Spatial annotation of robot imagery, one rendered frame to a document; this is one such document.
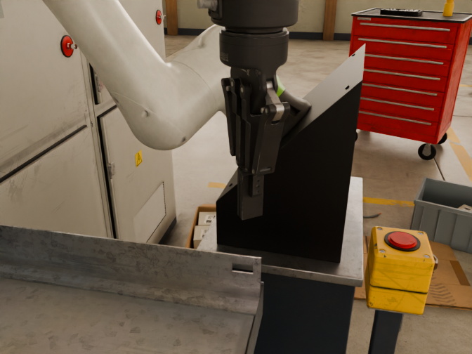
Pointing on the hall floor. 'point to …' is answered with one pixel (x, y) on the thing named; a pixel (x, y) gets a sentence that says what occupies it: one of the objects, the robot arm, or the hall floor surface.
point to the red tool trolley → (410, 71)
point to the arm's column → (303, 316)
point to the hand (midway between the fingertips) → (250, 192)
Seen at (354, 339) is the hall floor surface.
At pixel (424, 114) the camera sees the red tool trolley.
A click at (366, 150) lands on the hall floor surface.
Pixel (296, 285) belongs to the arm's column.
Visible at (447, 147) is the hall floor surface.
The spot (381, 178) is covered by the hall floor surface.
